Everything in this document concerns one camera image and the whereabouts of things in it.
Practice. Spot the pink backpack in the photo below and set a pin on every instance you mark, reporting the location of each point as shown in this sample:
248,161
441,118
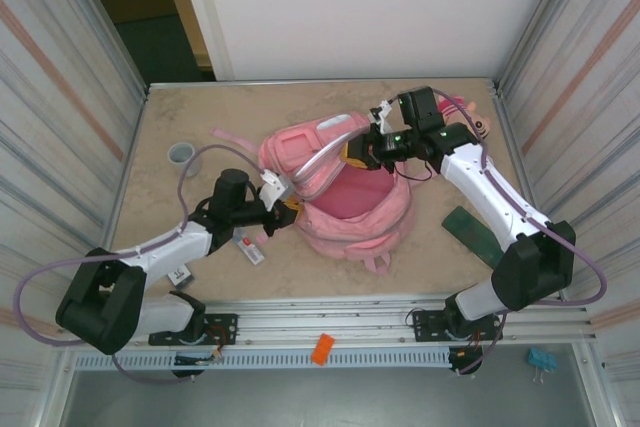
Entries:
350,192

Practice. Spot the small grey red packet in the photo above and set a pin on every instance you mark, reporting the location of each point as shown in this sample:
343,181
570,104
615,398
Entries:
248,247

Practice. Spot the dark green book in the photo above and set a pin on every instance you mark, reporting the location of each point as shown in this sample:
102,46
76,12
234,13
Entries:
472,234

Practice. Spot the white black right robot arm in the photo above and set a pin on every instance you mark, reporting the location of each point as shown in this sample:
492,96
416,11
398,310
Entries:
480,187

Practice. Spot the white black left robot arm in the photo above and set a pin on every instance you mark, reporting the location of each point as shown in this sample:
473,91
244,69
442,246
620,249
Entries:
165,252

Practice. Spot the plush doll with pink hat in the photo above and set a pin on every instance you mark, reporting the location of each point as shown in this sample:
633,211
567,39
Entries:
455,112

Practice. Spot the grey cup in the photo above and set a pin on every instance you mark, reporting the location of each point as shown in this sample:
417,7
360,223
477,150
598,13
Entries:
184,159

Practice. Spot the orange plastic block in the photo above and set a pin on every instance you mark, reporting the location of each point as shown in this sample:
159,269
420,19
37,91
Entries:
322,348

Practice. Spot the blue binder clip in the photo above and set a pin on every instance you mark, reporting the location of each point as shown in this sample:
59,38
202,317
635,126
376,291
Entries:
541,359

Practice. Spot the aluminium rail frame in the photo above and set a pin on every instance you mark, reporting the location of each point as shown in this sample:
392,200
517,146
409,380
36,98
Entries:
325,319

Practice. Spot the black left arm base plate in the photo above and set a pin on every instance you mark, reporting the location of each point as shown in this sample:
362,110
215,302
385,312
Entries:
225,322

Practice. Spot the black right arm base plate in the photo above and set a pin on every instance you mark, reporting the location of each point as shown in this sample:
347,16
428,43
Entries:
425,322

